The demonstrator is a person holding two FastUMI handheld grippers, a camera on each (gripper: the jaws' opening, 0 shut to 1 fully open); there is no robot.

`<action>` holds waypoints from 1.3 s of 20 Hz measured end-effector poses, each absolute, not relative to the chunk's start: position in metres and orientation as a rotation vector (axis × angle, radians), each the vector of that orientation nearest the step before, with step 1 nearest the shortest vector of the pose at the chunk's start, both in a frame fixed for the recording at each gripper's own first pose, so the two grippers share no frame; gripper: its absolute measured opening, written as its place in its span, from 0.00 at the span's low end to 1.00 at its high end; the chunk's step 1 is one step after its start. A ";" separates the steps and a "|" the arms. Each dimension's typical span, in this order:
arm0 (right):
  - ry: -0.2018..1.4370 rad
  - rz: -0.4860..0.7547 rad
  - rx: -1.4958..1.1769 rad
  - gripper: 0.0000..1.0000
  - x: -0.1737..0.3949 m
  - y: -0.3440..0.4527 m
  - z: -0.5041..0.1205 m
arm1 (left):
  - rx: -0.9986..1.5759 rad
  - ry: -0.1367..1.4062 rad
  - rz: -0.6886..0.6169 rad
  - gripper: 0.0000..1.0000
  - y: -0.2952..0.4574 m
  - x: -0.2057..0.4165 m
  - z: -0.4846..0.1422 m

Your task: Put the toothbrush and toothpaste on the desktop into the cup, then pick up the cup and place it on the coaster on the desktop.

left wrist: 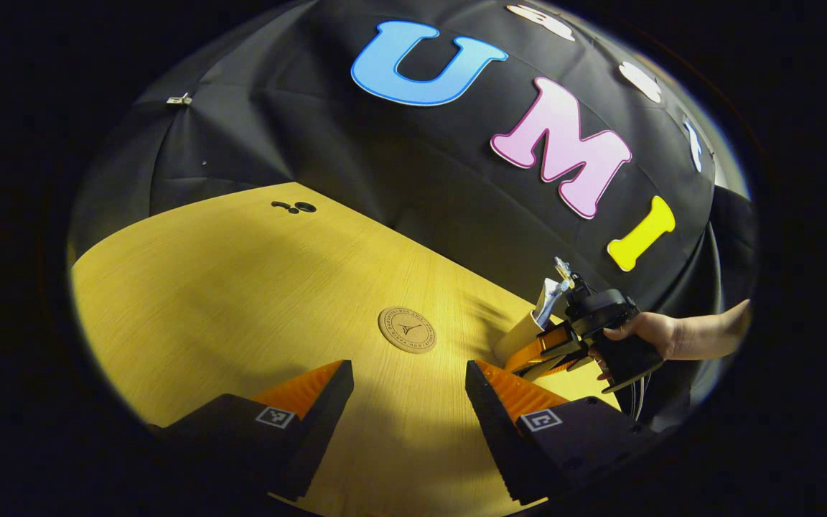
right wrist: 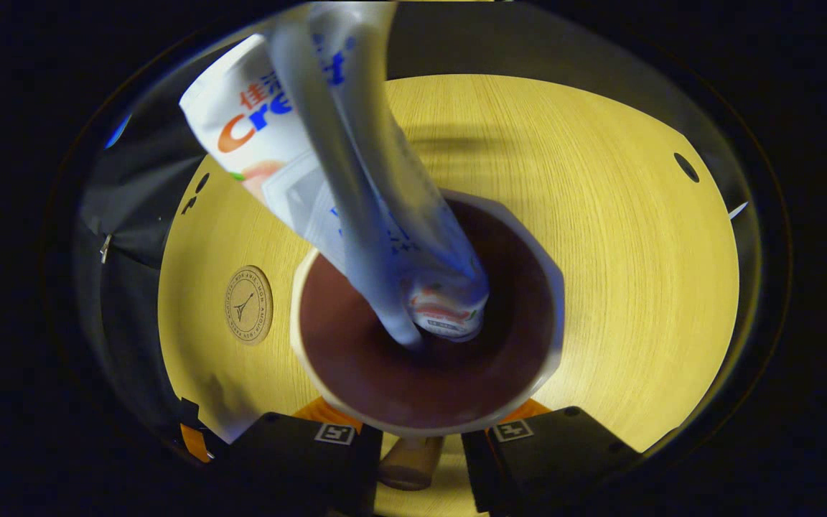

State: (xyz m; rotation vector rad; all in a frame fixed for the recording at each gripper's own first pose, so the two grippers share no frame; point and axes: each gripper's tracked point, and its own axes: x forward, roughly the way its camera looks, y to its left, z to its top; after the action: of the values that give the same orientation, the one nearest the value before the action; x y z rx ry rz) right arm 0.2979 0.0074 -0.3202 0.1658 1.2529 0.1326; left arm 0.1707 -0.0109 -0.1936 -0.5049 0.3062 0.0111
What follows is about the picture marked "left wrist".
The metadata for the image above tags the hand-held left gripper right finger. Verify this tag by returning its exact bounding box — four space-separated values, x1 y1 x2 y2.
464 359 656 506

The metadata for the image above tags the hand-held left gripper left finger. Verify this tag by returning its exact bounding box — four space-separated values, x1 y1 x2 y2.
161 359 355 502

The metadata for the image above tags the beige cup with handle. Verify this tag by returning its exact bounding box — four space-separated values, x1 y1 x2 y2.
492 309 555 368

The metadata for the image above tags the light blue toothbrush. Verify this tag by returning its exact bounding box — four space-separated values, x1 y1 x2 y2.
539 280 571 324

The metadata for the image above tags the white toothpaste tube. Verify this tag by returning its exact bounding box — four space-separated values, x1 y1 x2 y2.
533 277 562 330

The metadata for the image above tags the round wooden coaster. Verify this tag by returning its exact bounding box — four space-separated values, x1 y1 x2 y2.
378 307 437 354

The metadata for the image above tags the black backdrop cloth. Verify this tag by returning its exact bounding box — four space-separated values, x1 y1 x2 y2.
69 0 757 432

